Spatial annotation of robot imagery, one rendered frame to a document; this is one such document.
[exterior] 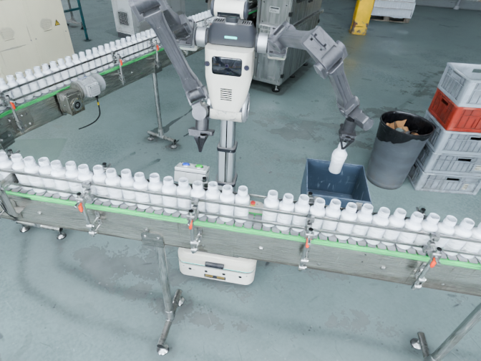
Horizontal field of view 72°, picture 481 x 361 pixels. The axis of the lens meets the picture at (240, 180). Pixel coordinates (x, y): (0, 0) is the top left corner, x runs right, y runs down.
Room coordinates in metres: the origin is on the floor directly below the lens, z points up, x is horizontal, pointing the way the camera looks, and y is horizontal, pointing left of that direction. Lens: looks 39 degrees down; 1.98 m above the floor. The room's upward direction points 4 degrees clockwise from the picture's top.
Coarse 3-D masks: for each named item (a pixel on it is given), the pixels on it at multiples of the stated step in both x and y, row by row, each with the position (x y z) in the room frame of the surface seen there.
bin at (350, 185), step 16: (320, 160) 1.52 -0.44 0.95; (304, 176) 1.46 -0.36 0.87; (320, 176) 1.51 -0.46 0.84; (336, 176) 1.50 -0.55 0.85; (352, 176) 1.49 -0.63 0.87; (304, 192) 1.31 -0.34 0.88; (320, 192) 1.50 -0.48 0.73; (336, 192) 1.50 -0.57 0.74; (352, 192) 1.49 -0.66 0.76; (368, 192) 1.26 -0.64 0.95
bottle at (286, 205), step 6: (288, 198) 0.96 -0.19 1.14; (282, 204) 0.93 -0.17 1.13; (288, 204) 0.93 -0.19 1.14; (282, 210) 0.92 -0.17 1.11; (288, 210) 0.91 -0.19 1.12; (282, 216) 0.92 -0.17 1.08; (288, 216) 0.92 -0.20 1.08; (276, 222) 0.94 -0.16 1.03; (282, 222) 0.92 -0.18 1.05; (288, 222) 0.92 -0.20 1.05; (282, 228) 0.91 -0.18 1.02; (288, 228) 0.92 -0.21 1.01
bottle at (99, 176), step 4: (96, 168) 1.05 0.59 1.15; (100, 168) 1.06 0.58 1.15; (96, 172) 1.02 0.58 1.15; (100, 172) 1.03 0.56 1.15; (104, 172) 1.05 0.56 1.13; (92, 176) 1.03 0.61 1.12; (96, 176) 1.02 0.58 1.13; (100, 176) 1.02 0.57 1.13; (104, 176) 1.03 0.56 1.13; (96, 180) 1.01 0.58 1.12; (100, 180) 1.01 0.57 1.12; (104, 180) 1.02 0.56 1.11; (96, 188) 1.02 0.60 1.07; (100, 188) 1.01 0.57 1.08; (104, 188) 1.02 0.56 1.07; (100, 192) 1.01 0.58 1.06; (104, 192) 1.01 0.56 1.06; (108, 196) 1.02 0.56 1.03; (100, 200) 1.01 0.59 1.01; (104, 200) 1.01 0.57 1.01; (108, 200) 1.02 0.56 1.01
